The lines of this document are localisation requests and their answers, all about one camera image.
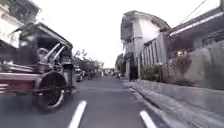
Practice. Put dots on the grey asphalt road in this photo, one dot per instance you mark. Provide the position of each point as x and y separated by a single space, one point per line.
103 100

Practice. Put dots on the building with pale eaves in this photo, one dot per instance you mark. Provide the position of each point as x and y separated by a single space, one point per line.
196 31

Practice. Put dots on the tree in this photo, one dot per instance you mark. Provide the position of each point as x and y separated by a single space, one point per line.
120 63

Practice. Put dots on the dark three-wheeled vehicle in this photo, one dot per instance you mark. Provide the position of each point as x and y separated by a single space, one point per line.
40 73

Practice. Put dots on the slatted fence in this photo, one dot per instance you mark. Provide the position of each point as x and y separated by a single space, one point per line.
154 51

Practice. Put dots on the grey concrete wall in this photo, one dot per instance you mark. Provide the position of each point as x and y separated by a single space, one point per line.
203 68

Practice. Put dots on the white multi-storey building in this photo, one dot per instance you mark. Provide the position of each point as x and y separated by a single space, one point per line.
141 31

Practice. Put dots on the bush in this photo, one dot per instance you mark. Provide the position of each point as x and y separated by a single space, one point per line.
152 72

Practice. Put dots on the robot's own part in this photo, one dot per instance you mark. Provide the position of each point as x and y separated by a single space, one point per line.
77 115
147 120

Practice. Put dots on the row of trees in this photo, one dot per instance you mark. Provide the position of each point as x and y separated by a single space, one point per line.
87 65

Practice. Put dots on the concrete pavement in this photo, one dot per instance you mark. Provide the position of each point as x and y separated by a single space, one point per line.
186 100

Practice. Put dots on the pale car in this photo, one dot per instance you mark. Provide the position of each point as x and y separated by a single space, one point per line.
78 75

